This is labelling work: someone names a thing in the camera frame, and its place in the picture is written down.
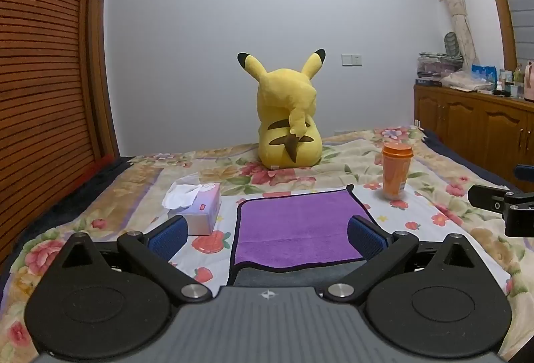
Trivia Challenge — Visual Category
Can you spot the beige cloth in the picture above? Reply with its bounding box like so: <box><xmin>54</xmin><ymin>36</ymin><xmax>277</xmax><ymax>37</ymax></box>
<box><xmin>440</xmin><ymin>71</ymin><xmax>493</xmax><ymax>93</ymax></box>

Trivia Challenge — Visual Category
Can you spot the orange plastic cup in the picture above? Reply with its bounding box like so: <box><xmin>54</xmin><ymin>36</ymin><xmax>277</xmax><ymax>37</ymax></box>
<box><xmin>382</xmin><ymin>142</ymin><xmax>415</xmax><ymax>200</ymax></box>

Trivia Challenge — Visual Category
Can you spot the tissue box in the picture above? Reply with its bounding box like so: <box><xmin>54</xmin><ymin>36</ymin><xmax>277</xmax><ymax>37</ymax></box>
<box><xmin>162</xmin><ymin>178</ymin><xmax>222</xmax><ymax>236</ymax></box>

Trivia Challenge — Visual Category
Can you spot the wooden window frame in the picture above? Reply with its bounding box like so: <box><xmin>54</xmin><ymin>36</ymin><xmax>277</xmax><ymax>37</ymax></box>
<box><xmin>473</xmin><ymin>0</ymin><xmax>518</xmax><ymax>72</ymax></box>

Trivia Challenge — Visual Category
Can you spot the yellow plush toy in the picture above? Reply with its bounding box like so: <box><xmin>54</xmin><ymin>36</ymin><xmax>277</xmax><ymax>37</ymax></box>
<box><xmin>237</xmin><ymin>49</ymin><xmax>326</xmax><ymax>169</ymax></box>

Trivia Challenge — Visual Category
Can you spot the pink bottle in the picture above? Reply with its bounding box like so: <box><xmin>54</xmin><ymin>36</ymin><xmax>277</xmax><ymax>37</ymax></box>
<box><xmin>523</xmin><ymin>60</ymin><xmax>534</xmax><ymax>102</ymax></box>

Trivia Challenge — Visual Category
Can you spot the wooden cabinet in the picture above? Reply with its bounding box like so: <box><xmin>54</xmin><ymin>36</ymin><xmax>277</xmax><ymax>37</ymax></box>
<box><xmin>413</xmin><ymin>84</ymin><xmax>534</xmax><ymax>191</ymax></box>

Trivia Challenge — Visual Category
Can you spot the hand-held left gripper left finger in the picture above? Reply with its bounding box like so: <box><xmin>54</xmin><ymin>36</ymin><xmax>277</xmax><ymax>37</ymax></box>
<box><xmin>62</xmin><ymin>215</ymin><xmax>211</xmax><ymax>302</ymax></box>

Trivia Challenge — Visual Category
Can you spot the grey towel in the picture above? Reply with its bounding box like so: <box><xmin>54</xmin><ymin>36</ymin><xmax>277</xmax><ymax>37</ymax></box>
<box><xmin>233</xmin><ymin>261</ymin><xmax>370</xmax><ymax>289</ymax></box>

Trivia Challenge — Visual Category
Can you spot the blue packet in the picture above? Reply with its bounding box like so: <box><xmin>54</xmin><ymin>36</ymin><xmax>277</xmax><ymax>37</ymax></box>
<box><xmin>471</xmin><ymin>64</ymin><xmax>497</xmax><ymax>82</ymax></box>

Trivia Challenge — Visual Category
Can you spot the green hand fan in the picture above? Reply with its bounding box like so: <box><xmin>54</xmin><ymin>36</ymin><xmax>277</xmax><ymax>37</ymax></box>
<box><xmin>443</xmin><ymin>31</ymin><xmax>460</xmax><ymax>55</ymax></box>

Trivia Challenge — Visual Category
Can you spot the floral bed sheet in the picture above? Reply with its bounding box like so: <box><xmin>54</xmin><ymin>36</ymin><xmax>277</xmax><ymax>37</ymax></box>
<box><xmin>0</xmin><ymin>126</ymin><xmax>534</xmax><ymax>363</ymax></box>

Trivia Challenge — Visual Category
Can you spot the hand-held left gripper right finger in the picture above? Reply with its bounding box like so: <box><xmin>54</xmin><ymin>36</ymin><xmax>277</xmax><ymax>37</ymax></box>
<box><xmin>325</xmin><ymin>215</ymin><xmax>474</xmax><ymax>303</ymax></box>

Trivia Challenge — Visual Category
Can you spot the purple towel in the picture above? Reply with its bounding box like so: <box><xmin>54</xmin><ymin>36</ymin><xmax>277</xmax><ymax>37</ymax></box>
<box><xmin>233</xmin><ymin>185</ymin><xmax>376</xmax><ymax>270</ymax></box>

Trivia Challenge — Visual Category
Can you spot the stack of folded cloths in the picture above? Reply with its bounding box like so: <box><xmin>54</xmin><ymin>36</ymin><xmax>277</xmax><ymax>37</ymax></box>
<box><xmin>416</xmin><ymin>52</ymin><xmax>465</xmax><ymax>80</ymax></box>

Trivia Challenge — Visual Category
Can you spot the wooden louvred wardrobe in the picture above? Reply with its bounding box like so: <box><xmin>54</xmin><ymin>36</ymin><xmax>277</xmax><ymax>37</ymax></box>
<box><xmin>0</xmin><ymin>0</ymin><xmax>121</xmax><ymax>264</ymax></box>

